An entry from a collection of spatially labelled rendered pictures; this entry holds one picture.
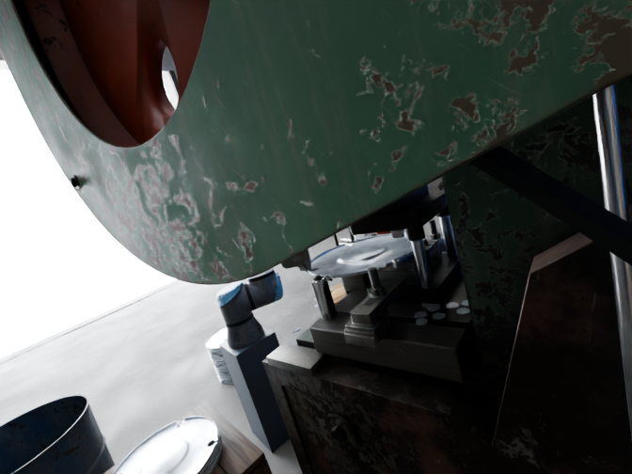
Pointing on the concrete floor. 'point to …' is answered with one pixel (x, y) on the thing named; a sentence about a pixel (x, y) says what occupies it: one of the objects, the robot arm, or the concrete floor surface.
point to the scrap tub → (55, 440)
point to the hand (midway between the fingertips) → (308, 266)
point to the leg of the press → (562, 278)
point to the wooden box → (238, 460)
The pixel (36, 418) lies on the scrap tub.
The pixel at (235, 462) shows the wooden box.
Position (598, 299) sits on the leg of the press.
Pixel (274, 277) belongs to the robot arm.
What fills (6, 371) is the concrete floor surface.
